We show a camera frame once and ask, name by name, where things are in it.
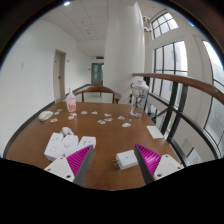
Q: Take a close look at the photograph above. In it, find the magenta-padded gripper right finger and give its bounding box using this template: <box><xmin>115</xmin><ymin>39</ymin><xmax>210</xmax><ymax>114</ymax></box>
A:
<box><xmin>134</xmin><ymin>143</ymin><xmax>185</xmax><ymax>185</ymax></box>

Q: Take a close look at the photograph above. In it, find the wooden handrail with black posts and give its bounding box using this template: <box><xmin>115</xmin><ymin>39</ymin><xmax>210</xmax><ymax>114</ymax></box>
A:
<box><xmin>132</xmin><ymin>72</ymin><xmax>224</xmax><ymax>165</ymax></box>

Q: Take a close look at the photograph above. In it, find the glass double door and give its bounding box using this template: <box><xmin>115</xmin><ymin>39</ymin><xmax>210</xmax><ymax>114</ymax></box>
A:
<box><xmin>90</xmin><ymin>62</ymin><xmax>105</xmax><ymax>86</ymax></box>

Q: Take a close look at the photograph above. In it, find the beige side door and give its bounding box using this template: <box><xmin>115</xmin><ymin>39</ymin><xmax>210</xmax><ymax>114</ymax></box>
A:
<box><xmin>53</xmin><ymin>49</ymin><xmax>67</xmax><ymax>102</ymax></box>

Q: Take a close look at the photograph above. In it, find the white bottle with orange label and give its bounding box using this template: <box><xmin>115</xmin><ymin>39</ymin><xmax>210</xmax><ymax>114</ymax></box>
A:
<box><xmin>65</xmin><ymin>87</ymin><xmax>77</xmax><ymax>113</ymax></box>

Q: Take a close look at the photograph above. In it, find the brown wooden chair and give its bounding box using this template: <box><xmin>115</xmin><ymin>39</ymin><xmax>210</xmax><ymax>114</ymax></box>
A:
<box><xmin>73</xmin><ymin>85</ymin><xmax>123</xmax><ymax>105</ymax></box>

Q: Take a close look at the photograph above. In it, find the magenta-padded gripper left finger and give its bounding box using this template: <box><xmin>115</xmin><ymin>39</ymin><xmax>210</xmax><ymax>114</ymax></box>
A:
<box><xmin>43</xmin><ymin>144</ymin><xmax>96</xmax><ymax>187</ymax></box>

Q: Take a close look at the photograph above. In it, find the white computer mouse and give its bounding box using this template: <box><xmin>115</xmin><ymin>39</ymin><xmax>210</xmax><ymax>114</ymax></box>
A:
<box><xmin>37</xmin><ymin>110</ymin><xmax>55</xmax><ymax>122</ymax></box>

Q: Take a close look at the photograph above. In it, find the white paper card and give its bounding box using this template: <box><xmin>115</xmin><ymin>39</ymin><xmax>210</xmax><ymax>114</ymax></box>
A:
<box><xmin>146</xmin><ymin>125</ymin><xmax>165</xmax><ymax>140</ymax></box>

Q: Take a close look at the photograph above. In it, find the clear plastic drink bottle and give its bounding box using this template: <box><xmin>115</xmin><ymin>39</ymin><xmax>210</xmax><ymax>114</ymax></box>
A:
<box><xmin>129</xmin><ymin>79</ymin><xmax>150</xmax><ymax>119</ymax></box>

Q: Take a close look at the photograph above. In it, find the white charger block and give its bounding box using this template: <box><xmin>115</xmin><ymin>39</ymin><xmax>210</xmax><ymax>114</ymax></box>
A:
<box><xmin>112</xmin><ymin>149</ymin><xmax>139</xmax><ymax>171</ymax></box>

